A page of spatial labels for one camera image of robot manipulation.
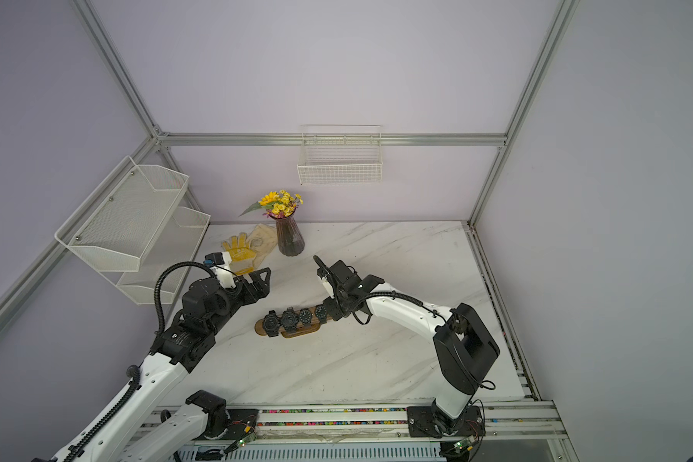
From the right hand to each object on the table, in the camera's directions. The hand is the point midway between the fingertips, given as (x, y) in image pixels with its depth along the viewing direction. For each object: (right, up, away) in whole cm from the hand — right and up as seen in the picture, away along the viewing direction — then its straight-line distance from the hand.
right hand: (338, 307), depth 87 cm
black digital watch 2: (-14, -3, -3) cm, 15 cm away
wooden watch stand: (-23, -5, -4) cm, 24 cm away
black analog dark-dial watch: (-5, -1, -2) cm, 6 cm away
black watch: (-10, -2, -3) cm, 10 cm away
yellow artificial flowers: (-20, +33, +6) cm, 39 cm away
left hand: (-21, +10, -11) cm, 26 cm away
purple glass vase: (-19, +21, +18) cm, 34 cm away
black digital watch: (-19, -4, -5) cm, 20 cm away
